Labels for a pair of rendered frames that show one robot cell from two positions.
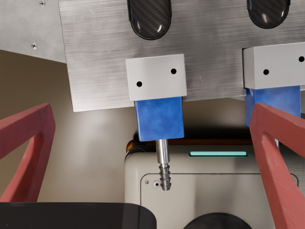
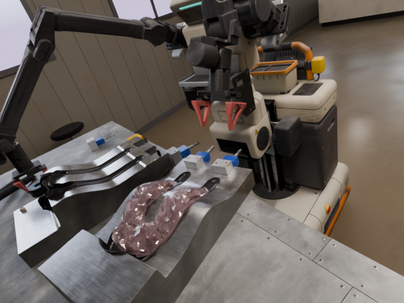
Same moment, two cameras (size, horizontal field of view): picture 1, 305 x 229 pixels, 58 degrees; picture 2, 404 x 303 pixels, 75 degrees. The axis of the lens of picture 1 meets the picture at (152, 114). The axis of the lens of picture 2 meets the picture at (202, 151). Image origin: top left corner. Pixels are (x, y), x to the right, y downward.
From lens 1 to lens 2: 0.67 m
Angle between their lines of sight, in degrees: 55
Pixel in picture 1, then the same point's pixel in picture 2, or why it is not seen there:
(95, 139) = not seen: hidden behind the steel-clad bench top
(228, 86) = (207, 164)
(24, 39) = (263, 207)
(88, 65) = (238, 177)
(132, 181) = not seen: hidden behind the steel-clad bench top
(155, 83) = (222, 162)
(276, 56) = (192, 160)
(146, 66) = (221, 165)
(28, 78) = not seen: outside the picture
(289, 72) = (192, 157)
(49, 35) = (252, 205)
